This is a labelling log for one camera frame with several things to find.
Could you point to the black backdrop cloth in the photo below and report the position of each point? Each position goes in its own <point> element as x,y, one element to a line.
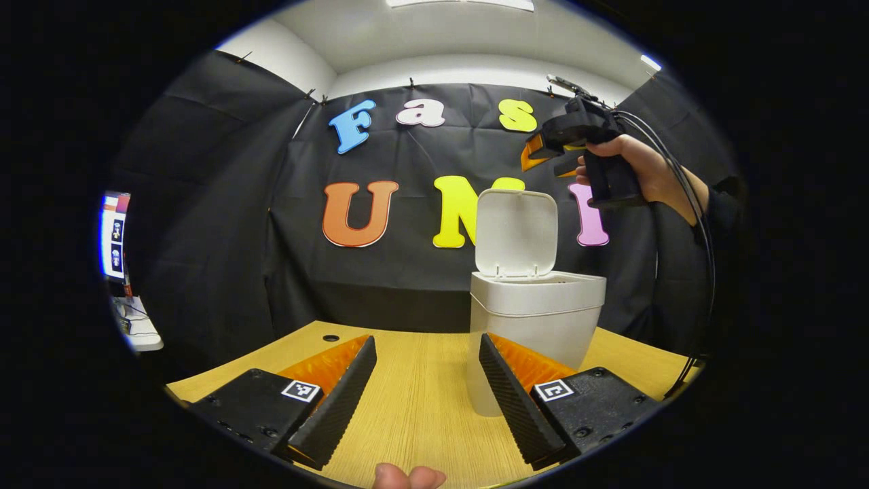
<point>407,285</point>

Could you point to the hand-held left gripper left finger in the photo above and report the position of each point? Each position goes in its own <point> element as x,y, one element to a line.
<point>343,407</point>

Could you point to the white desktop garbage bin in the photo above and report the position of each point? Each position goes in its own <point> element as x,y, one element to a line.
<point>536,305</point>

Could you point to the small ceiling light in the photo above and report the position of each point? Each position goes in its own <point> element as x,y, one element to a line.
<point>650,62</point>

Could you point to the white side table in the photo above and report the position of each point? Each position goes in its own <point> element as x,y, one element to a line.
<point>139,329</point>

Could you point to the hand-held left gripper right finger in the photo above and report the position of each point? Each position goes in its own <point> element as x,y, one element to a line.
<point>512,407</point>

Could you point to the long ceiling light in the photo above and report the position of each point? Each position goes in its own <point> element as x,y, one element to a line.
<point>461,3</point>

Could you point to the computer monitor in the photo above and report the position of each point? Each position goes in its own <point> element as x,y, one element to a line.
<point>114,234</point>

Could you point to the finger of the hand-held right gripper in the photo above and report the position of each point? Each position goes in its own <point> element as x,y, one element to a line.
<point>569,170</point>
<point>533,153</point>

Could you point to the wooden desktop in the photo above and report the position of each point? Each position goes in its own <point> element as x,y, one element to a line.
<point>421,407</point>

